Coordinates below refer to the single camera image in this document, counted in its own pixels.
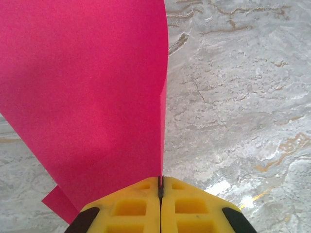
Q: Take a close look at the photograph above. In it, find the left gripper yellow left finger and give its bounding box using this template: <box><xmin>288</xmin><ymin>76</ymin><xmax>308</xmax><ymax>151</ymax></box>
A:
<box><xmin>64</xmin><ymin>176</ymin><xmax>161</xmax><ymax>233</ymax></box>

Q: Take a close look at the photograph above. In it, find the pink square paper sheet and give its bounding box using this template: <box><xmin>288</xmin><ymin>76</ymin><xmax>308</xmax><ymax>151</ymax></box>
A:
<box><xmin>0</xmin><ymin>0</ymin><xmax>170</xmax><ymax>225</ymax></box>

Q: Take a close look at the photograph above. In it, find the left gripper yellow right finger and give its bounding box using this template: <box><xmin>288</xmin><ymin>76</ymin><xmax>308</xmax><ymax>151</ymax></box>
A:
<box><xmin>161</xmin><ymin>176</ymin><xmax>256</xmax><ymax>233</ymax></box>

